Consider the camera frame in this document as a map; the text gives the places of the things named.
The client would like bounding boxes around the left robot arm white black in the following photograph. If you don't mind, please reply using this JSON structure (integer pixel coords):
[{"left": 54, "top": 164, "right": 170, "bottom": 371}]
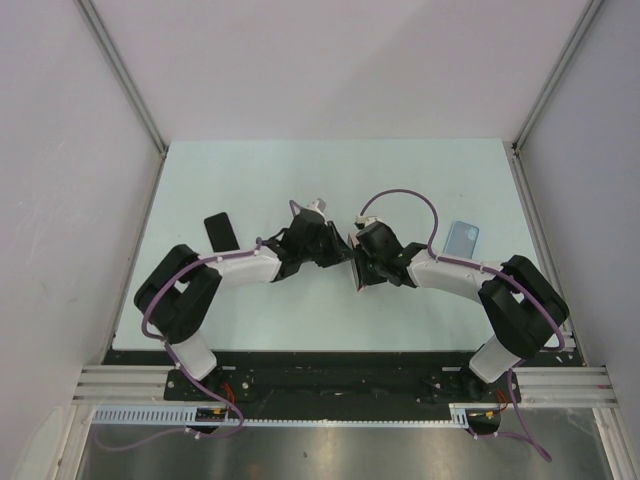
[{"left": 134, "top": 207, "right": 352, "bottom": 400}]

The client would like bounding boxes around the aluminium cross rail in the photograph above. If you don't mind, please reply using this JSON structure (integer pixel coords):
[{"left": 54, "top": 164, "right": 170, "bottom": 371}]
[{"left": 73, "top": 365, "right": 618, "bottom": 408}]

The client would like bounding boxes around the black phone from blue case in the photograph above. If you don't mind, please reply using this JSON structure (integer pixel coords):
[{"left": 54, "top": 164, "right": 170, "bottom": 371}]
[{"left": 203, "top": 212, "right": 239, "bottom": 253}]

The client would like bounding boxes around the aluminium frame post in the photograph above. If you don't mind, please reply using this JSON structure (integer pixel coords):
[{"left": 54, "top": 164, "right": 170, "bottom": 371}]
[
  {"left": 512, "top": 0, "right": 606, "bottom": 151},
  {"left": 74, "top": 0, "right": 169, "bottom": 159}
]

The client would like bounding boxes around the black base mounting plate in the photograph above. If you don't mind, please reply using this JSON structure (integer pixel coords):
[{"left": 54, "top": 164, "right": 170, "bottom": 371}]
[{"left": 102, "top": 349, "right": 584, "bottom": 436}]

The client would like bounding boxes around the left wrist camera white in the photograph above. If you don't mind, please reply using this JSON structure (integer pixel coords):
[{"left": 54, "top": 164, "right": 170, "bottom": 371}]
[{"left": 307, "top": 198, "right": 326, "bottom": 215}]

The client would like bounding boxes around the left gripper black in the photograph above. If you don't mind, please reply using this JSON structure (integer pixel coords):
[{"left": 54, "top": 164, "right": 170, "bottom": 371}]
[{"left": 300, "top": 221, "right": 356, "bottom": 269}]

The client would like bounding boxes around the left aluminium frame post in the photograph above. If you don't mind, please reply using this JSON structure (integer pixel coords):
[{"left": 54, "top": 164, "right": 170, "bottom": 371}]
[{"left": 74, "top": 0, "right": 169, "bottom": 159}]

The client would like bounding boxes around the light blue phone case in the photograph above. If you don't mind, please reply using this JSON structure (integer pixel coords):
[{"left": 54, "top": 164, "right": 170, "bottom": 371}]
[{"left": 443, "top": 220, "right": 480, "bottom": 259}]

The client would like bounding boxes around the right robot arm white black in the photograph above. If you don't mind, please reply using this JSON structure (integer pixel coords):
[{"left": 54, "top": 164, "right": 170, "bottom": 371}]
[{"left": 348, "top": 220, "right": 570, "bottom": 401}]

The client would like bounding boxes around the slotted grey cable duct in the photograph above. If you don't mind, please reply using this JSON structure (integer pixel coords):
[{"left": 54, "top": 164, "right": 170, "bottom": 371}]
[{"left": 92, "top": 405, "right": 485, "bottom": 429}]

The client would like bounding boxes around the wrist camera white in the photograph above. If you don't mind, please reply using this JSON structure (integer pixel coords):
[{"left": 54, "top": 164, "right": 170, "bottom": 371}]
[
  {"left": 354, "top": 215, "right": 380, "bottom": 230},
  {"left": 307, "top": 198, "right": 326, "bottom": 215}
]

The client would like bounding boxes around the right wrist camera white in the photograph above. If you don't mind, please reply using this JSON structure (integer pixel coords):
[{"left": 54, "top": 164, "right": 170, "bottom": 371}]
[{"left": 354, "top": 215, "right": 380, "bottom": 230}]

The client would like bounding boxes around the right aluminium frame post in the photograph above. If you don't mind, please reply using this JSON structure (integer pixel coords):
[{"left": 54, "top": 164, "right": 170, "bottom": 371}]
[{"left": 512, "top": 0, "right": 606, "bottom": 151}]

